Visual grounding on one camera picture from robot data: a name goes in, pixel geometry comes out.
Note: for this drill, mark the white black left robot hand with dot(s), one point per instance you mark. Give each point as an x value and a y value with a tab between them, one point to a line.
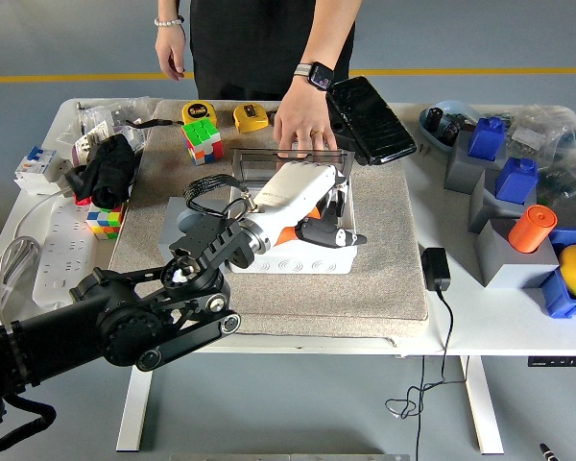
293	197

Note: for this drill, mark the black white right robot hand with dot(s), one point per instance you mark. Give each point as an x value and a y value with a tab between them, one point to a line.
548	452

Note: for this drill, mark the person's right hand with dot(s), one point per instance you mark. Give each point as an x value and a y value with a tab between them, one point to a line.
172	50

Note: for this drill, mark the person's left hand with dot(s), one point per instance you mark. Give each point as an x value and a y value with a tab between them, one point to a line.
300	115

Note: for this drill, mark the clear hinged box lid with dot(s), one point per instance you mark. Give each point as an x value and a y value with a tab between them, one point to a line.
254	165

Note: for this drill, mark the person's right forearm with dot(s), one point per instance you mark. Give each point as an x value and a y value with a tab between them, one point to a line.
169	8

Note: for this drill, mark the person's left forearm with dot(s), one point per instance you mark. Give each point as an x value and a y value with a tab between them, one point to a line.
331	33

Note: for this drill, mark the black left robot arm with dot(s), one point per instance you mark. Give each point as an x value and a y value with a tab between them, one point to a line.
125	317

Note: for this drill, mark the white electrical junction box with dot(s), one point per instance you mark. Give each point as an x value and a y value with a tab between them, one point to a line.
317	265

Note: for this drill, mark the black smart watch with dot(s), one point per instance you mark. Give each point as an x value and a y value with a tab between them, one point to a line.
319	76

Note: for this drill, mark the yellow tape measure black window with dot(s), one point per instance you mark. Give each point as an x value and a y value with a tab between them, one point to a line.
249	120

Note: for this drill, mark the yellow tape measure 5m label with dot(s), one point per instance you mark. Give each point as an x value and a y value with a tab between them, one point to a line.
198	113

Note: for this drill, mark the large black case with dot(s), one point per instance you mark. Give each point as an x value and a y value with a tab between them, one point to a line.
374	125

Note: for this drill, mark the person's torso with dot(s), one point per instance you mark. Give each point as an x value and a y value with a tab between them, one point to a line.
249	48

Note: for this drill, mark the white table leg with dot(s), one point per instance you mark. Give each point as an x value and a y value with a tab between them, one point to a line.
482	408
134	403

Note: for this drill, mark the silver hinge plate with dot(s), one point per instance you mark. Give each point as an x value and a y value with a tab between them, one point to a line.
122	116

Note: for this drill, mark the black table control panel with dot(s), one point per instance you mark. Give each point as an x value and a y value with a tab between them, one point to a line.
557	362

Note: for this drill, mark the large Rubik's cube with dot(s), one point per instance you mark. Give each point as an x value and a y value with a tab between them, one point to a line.
201	141

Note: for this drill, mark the grey-brown mat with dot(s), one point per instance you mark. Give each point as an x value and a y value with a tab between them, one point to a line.
317	302

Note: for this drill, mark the grey block with round hole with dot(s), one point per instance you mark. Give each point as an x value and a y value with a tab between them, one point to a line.
170	230

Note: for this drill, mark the black capacitor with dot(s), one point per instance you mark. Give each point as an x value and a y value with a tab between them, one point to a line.
452	132
434	119

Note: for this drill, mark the black rolled cloth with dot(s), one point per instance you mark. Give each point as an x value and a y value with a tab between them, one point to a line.
110	173

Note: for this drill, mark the purple white roll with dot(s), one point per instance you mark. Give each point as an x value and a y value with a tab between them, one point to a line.
81	153

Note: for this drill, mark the light blue bowl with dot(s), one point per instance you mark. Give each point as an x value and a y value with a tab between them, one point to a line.
437	141

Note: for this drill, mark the blue plastic bin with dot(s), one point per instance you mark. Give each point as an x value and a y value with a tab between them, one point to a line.
561	302

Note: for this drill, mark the black power adapter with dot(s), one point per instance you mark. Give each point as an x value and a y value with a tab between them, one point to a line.
436	269

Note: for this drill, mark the white plug adapter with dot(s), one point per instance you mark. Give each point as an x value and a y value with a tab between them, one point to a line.
64	172

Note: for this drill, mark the black plug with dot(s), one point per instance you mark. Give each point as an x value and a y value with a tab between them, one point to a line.
77	182

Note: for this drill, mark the grey holder block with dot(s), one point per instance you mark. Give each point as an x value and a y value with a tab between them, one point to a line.
482	211
461	173
509	269

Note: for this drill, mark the white circuit breaker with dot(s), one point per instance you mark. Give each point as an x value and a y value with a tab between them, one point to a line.
33	168

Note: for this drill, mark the small Rubik's cube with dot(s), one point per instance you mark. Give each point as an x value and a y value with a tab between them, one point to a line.
105	222

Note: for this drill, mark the blue plastic bottle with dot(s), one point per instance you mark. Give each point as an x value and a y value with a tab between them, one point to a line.
487	139
517	182

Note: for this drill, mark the white power strip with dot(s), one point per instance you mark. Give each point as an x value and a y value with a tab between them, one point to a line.
64	249

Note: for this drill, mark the clear plastic bags of parts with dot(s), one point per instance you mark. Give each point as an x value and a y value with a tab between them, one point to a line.
566	158

